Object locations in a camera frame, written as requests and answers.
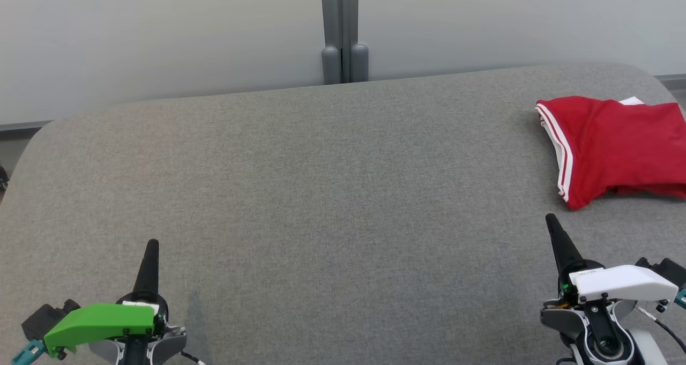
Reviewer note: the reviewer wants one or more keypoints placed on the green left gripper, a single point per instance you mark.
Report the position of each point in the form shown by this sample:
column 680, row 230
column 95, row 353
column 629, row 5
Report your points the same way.
column 102, row 322

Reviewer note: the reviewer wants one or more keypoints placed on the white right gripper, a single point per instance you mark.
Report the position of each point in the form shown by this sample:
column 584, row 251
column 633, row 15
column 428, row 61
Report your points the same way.
column 621, row 284

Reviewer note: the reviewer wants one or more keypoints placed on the red jersey with white stripes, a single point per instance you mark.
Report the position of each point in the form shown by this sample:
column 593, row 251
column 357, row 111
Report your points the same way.
column 616, row 145

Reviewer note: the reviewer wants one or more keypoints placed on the red shorts with white trim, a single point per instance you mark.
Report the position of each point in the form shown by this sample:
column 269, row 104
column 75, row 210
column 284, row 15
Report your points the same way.
column 632, row 101

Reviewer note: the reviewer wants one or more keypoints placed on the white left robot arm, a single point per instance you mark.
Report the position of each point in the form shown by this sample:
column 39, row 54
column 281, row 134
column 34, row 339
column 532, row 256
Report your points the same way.
column 166, row 343

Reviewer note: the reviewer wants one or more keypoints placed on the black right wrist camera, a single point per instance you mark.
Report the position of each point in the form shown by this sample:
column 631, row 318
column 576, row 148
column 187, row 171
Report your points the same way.
column 670, row 271

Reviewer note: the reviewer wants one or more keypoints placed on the grey partition post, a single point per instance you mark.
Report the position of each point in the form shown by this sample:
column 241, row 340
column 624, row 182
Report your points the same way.
column 332, row 11

